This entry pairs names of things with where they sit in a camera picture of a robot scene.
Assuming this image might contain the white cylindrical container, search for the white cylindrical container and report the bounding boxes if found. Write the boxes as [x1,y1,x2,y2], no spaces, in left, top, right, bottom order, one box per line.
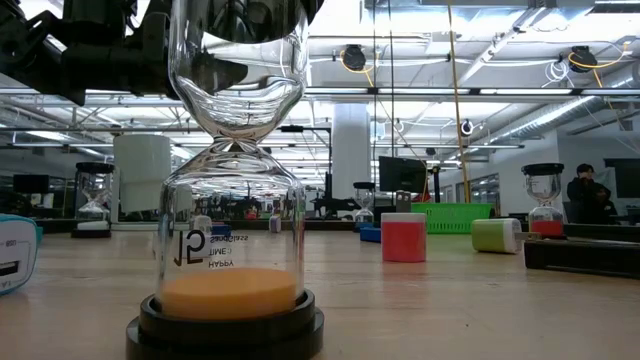
[110,133,173,232]

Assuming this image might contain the red sand hourglass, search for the red sand hourglass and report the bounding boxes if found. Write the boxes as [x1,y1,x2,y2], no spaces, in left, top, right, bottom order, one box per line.
[521,162,566,240]

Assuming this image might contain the green white USB charger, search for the green white USB charger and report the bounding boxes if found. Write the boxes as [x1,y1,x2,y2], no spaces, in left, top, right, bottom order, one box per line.
[471,217,542,255]

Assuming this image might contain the long yellow cable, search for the long yellow cable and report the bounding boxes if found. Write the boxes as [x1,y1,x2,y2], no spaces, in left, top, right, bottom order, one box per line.
[446,0,471,204]

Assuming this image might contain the dark wall screen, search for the dark wall screen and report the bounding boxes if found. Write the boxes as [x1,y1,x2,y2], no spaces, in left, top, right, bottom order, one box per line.
[603,158,640,199]

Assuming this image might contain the black background gantry frame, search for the black background gantry frame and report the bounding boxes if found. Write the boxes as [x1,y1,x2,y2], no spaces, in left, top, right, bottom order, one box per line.
[279,125,332,201]

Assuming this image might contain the green plastic basket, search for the green plastic basket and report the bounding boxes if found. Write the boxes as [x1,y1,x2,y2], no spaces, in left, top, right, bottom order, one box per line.
[410,201,496,235]

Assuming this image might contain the orange sand hourglass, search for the orange sand hourglass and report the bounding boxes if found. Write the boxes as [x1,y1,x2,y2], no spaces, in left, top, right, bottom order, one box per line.
[124,0,325,360]

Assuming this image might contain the black ceiling cable reel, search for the black ceiling cable reel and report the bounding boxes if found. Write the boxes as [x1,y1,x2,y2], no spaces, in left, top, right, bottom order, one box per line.
[341,43,369,72]
[569,44,599,74]

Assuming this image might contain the black monitor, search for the black monitor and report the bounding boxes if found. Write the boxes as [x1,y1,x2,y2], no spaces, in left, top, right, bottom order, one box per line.
[378,155,428,194]
[12,173,51,195]

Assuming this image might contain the black plastic box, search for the black plastic box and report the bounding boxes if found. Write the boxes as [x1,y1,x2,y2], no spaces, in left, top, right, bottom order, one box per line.
[523,238,640,280]

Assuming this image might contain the person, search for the person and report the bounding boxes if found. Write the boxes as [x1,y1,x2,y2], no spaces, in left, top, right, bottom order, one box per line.
[566,163,619,225]

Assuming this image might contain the long ceiling light bar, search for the long ceiling light bar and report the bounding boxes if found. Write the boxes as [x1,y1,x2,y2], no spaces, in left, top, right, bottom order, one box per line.
[0,85,640,99]

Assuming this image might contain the white square pillar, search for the white square pillar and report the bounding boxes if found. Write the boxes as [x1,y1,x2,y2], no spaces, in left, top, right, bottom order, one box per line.
[332,102,372,201]

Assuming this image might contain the black aluminium table frame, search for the black aluminium table frame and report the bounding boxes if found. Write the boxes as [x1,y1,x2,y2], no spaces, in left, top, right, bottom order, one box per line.
[34,218,640,242]

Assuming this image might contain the blue white USB charger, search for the blue white USB charger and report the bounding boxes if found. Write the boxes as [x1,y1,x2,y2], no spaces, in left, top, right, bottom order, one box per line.
[0,213,44,296]

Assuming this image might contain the white sand hourglass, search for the white sand hourglass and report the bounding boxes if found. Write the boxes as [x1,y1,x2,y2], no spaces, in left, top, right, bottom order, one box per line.
[70,161,116,239]

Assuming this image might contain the silver ventilation duct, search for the silver ventilation duct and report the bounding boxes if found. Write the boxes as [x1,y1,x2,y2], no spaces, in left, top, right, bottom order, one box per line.
[492,64,640,146]

